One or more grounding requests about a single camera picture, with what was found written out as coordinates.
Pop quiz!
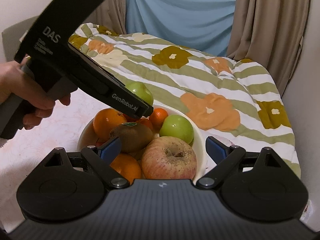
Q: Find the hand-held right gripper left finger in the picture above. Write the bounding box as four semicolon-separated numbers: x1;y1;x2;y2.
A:
37;137;130;190

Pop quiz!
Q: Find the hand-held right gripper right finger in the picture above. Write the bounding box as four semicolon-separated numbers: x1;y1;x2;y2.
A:
196;136;288;190

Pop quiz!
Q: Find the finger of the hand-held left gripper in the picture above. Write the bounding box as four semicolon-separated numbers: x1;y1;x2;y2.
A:
136;102;154;119

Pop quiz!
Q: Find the small mandarin orange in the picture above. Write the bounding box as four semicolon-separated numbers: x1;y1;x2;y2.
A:
149;108;169;130

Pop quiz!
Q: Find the white oval dish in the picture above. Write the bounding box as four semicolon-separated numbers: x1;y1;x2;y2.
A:
77;103;207;180

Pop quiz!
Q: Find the small green apple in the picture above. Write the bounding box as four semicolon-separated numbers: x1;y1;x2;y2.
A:
125;81;154;107

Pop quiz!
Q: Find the medium mandarin orange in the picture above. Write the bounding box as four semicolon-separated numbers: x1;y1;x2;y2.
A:
109;153;142;185

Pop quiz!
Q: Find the large orange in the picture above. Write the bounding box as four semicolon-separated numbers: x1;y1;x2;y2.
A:
93;108;128;142

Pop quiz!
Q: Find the brown kiwi with green sticker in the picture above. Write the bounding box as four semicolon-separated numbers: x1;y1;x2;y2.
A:
109;122;153;153

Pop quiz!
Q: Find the large green apple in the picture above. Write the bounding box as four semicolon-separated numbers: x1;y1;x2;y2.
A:
159;114;194;145

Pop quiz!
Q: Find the red yellow apple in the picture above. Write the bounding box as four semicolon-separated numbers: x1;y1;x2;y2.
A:
141;136;197;180

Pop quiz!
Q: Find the person's left hand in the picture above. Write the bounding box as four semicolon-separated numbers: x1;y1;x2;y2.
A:
0;60;72;131

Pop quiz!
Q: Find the small orange-red fruit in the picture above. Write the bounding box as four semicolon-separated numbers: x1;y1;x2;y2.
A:
136;117;154;132

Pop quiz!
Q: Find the green striped floral blanket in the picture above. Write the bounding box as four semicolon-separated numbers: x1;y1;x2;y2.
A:
69;22;300;178

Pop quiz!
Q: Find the beige curtain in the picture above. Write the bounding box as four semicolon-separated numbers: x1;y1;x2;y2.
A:
94;0;130;35
226;0;312;98

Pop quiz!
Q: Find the blue cloth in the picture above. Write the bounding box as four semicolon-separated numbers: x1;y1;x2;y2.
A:
125;0;237;58

